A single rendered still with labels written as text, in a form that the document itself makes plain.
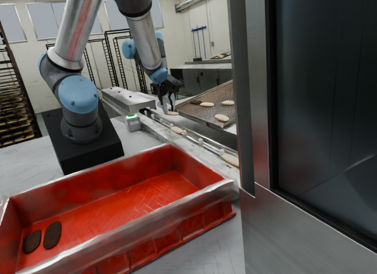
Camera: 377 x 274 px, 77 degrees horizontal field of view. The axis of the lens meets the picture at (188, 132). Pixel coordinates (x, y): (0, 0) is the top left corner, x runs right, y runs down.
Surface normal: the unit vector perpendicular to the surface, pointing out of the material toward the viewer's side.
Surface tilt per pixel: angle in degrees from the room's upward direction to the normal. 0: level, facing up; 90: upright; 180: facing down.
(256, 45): 90
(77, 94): 52
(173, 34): 90
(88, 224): 0
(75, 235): 0
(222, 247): 0
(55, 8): 90
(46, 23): 90
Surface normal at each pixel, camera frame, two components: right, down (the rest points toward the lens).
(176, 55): 0.47, 0.24
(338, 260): -0.87, 0.28
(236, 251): -0.14, -0.94
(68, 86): 0.38, -0.43
